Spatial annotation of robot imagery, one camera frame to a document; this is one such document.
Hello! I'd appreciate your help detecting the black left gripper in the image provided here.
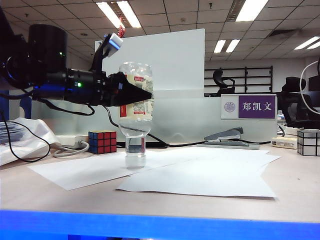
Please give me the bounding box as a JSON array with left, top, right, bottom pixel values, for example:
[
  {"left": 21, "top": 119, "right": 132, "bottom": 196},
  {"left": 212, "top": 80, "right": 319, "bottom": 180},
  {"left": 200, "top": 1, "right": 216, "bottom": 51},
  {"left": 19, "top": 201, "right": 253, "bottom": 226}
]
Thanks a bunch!
[{"left": 93, "top": 71, "right": 154, "bottom": 108}]

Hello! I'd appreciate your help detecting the clear plastic bottle with label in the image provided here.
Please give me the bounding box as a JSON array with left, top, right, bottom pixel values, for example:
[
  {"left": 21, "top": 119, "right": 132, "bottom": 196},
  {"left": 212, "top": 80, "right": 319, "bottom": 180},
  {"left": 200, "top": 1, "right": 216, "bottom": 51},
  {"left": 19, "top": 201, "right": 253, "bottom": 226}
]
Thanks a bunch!
[{"left": 117, "top": 61, "right": 154, "bottom": 170}]

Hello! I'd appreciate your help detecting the white upright board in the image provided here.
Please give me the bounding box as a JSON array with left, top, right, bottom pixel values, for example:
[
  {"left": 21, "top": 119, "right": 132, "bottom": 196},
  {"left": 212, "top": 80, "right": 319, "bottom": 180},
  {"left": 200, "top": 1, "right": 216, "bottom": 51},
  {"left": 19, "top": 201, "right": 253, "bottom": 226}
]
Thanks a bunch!
[{"left": 94, "top": 28, "right": 206, "bottom": 100}]

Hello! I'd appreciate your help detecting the frosted glass desk partition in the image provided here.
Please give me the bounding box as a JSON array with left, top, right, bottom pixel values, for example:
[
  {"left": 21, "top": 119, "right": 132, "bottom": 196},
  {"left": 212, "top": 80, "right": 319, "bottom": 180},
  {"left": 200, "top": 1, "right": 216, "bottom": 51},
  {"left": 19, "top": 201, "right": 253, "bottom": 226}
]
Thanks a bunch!
[{"left": 31, "top": 96, "right": 279, "bottom": 144}]

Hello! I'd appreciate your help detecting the coloured Rubik's cube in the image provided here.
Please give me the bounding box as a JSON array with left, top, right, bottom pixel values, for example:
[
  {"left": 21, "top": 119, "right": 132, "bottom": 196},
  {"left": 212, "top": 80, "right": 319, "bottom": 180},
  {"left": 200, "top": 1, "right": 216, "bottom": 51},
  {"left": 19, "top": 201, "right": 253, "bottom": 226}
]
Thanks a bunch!
[{"left": 88, "top": 130, "right": 118, "bottom": 155}]

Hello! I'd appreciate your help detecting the red hanging ornament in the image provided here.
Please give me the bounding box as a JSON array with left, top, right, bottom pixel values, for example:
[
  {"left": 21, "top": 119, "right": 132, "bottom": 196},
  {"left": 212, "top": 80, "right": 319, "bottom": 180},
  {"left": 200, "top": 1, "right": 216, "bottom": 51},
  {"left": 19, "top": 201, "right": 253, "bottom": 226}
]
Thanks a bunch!
[{"left": 117, "top": 17, "right": 126, "bottom": 38}]

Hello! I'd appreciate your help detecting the white power strip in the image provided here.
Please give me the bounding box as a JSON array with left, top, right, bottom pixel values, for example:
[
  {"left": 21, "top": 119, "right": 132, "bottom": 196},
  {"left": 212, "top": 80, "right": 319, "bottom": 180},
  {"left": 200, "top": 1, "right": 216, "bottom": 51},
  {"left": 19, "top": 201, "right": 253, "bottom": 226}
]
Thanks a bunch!
[{"left": 56, "top": 134, "right": 90, "bottom": 147}]

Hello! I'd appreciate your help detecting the ceiling fluorescent light panel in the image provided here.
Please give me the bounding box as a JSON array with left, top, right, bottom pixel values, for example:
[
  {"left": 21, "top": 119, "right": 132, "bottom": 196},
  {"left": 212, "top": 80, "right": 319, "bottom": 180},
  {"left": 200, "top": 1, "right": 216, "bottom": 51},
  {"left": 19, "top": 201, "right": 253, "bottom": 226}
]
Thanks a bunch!
[
  {"left": 95, "top": 1, "right": 142, "bottom": 29},
  {"left": 213, "top": 38, "right": 241, "bottom": 54},
  {"left": 234, "top": 0, "right": 270, "bottom": 23},
  {"left": 293, "top": 36, "right": 320, "bottom": 50}
]

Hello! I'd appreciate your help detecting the white paper sheet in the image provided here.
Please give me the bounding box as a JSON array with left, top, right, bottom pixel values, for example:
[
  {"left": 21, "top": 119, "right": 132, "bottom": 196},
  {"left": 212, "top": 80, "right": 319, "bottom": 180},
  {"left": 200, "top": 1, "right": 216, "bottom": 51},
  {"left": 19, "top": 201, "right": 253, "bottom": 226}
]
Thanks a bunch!
[
  {"left": 169, "top": 146, "right": 281, "bottom": 173},
  {"left": 27, "top": 149, "right": 193, "bottom": 192},
  {"left": 115, "top": 159, "right": 277, "bottom": 200}
]

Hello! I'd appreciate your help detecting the grey stapler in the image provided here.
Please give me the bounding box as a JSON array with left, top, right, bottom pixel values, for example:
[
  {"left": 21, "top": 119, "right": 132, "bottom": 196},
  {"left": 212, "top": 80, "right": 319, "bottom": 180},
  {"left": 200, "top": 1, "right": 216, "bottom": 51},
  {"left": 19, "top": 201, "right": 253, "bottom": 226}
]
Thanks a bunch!
[{"left": 203, "top": 126, "right": 251, "bottom": 147}]

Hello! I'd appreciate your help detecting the blue file holder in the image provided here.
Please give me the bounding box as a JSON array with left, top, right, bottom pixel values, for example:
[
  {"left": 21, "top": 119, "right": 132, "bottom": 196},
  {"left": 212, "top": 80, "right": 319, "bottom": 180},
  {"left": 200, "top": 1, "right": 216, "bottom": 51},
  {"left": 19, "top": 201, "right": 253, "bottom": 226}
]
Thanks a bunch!
[{"left": 0, "top": 94, "right": 33, "bottom": 121}]

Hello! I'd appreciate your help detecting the white plastic bag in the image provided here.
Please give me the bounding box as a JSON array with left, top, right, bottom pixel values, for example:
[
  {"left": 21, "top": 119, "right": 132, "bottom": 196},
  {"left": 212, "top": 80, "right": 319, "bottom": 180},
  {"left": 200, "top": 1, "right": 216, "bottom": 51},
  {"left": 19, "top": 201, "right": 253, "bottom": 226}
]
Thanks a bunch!
[{"left": 0, "top": 117, "right": 62, "bottom": 167}]

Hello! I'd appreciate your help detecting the purple and white name plate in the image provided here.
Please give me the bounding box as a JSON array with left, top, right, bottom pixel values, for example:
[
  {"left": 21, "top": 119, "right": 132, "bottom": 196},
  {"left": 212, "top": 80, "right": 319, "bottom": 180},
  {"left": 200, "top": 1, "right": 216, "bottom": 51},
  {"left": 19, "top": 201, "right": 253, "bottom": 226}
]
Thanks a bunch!
[{"left": 220, "top": 93, "right": 278, "bottom": 121}]

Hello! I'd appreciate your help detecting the black shelf rack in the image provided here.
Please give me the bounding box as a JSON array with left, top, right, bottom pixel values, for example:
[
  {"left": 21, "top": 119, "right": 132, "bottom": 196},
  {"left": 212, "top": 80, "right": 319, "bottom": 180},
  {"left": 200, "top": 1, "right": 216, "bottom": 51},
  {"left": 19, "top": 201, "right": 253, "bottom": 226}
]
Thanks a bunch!
[{"left": 204, "top": 65, "right": 274, "bottom": 95}]

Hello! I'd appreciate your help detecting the grey metal bookend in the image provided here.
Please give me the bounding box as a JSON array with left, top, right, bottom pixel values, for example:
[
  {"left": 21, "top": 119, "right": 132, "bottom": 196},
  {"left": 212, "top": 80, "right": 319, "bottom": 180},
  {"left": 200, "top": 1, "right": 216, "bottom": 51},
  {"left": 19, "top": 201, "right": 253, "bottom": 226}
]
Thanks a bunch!
[{"left": 8, "top": 98, "right": 43, "bottom": 121}]

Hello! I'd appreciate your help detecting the blue bar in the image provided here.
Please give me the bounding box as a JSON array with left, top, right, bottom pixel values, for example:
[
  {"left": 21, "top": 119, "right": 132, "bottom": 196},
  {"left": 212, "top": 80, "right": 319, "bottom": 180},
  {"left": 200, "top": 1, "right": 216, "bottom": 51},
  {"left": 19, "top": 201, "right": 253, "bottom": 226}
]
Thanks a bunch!
[{"left": 0, "top": 209, "right": 320, "bottom": 240}]

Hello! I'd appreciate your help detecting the stack of printed papers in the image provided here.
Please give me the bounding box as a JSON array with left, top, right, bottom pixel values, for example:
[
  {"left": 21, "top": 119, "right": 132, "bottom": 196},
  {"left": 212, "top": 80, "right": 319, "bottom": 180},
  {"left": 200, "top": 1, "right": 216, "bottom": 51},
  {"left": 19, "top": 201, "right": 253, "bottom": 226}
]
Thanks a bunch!
[{"left": 0, "top": 121, "right": 26, "bottom": 146}]

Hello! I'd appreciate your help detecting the small white box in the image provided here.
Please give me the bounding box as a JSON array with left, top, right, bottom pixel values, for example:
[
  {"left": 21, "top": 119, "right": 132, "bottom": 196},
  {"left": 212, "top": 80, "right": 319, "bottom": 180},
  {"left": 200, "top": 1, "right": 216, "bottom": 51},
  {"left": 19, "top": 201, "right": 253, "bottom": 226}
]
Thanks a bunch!
[{"left": 270, "top": 136, "right": 298, "bottom": 150}]

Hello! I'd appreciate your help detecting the black mesh office chair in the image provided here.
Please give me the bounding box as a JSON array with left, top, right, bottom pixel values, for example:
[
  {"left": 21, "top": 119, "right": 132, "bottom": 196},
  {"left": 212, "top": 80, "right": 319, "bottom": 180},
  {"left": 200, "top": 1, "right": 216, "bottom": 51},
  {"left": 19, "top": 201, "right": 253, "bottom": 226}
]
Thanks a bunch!
[{"left": 276, "top": 76, "right": 320, "bottom": 130}]

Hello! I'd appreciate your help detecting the silver mirror cube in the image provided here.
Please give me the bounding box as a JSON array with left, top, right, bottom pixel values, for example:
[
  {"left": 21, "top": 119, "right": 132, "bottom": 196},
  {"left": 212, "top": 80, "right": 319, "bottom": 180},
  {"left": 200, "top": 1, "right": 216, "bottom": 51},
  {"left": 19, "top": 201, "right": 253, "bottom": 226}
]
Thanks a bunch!
[{"left": 296, "top": 129, "right": 320, "bottom": 157}]

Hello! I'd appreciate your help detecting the thick black cable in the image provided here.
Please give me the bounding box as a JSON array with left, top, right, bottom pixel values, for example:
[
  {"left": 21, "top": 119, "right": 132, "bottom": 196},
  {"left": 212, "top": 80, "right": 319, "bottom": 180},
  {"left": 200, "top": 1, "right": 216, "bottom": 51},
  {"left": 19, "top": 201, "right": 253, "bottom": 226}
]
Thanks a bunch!
[{"left": 101, "top": 104, "right": 272, "bottom": 149}]

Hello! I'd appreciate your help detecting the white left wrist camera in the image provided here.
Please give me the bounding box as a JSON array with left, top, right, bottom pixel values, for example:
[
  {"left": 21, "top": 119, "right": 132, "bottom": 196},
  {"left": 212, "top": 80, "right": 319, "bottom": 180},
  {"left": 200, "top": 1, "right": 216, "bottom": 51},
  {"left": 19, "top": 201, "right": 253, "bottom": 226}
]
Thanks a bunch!
[{"left": 102, "top": 32, "right": 124, "bottom": 57}]

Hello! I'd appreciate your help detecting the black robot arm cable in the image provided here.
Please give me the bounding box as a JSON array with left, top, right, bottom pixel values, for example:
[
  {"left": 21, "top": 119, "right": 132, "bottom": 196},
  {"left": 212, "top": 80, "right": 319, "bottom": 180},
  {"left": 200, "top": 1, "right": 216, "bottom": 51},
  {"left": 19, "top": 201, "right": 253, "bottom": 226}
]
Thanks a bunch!
[{"left": 34, "top": 96, "right": 96, "bottom": 117}]

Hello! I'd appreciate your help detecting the grey power cord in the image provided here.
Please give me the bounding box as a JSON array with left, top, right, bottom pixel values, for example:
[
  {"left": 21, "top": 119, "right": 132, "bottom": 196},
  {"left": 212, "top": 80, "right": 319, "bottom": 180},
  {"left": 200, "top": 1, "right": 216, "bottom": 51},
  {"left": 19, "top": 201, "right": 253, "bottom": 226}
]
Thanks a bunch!
[{"left": 52, "top": 140, "right": 90, "bottom": 158}]

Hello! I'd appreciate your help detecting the thin black cable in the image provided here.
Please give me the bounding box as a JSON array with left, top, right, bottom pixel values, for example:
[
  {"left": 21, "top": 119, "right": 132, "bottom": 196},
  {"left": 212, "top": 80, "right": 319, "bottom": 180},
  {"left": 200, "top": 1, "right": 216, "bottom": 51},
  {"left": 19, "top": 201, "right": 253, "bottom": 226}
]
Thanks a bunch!
[{"left": 0, "top": 109, "right": 52, "bottom": 163}]

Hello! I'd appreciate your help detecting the white cable loop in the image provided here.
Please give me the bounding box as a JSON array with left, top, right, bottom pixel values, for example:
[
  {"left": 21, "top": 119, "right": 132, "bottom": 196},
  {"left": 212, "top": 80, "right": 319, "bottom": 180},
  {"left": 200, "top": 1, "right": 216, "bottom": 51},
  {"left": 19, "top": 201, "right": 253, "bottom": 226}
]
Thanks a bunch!
[{"left": 299, "top": 60, "right": 320, "bottom": 115}]

